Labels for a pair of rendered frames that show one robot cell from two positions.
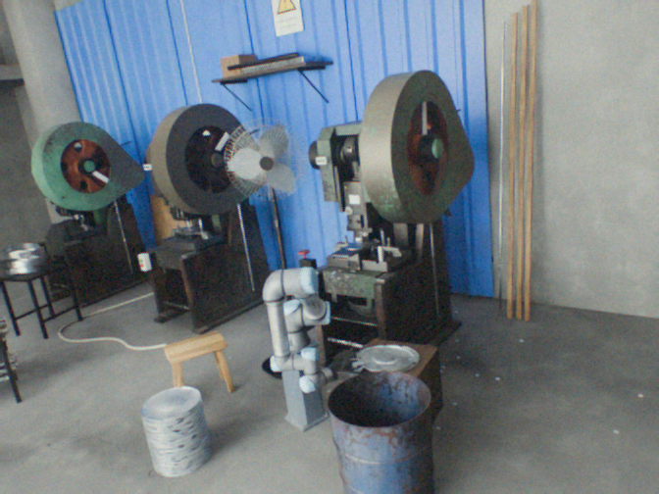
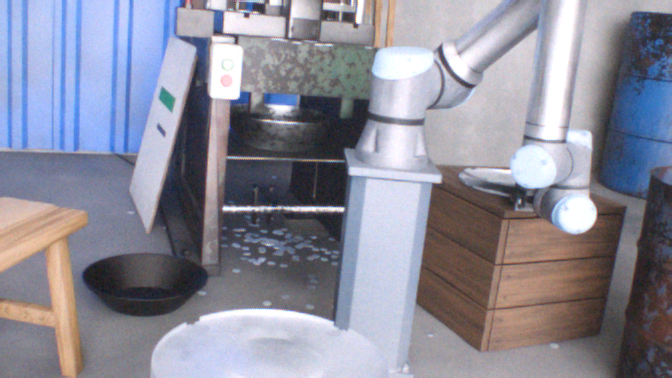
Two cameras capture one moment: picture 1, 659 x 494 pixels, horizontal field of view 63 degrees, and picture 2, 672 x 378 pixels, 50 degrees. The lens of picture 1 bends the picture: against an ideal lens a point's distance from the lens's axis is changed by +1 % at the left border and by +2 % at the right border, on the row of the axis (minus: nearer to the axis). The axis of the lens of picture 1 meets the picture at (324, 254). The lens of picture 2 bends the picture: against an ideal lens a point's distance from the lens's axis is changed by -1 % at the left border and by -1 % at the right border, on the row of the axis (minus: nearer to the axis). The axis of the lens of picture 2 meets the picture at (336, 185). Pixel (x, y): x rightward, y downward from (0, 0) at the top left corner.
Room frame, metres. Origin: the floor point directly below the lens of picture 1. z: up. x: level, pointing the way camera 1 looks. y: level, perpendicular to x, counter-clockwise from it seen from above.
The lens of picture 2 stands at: (1.91, 1.51, 0.75)
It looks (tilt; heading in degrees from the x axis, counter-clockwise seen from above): 14 degrees down; 301
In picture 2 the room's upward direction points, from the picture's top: 6 degrees clockwise
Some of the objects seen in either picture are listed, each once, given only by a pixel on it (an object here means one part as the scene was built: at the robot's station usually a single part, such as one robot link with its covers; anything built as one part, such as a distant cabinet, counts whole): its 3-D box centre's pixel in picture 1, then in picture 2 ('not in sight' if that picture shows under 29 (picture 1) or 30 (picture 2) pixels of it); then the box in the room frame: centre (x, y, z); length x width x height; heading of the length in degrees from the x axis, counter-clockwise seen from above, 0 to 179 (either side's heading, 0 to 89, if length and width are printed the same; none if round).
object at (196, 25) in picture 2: (309, 271); (193, 42); (3.24, 0.11, 0.62); 0.10 x 0.06 x 0.20; 51
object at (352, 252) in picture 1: (352, 259); (305, 14); (3.09, -0.17, 0.72); 0.25 x 0.14 x 0.14; 141
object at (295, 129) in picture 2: (374, 302); (279, 128); (3.23, -0.28, 0.36); 0.34 x 0.34 x 0.10
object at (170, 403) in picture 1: (171, 403); (272, 361); (2.38, 0.85, 0.32); 0.29 x 0.29 x 0.01
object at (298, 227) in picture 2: (366, 342); (284, 209); (3.12, -0.19, 0.14); 0.59 x 0.10 x 0.05; 141
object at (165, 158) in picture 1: (221, 208); not in sight; (4.60, 0.83, 0.87); 1.53 x 0.99 x 1.74; 139
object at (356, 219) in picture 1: (358, 202); not in sight; (3.19, -0.25, 1.04); 0.17 x 0.15 x 0.30; 141
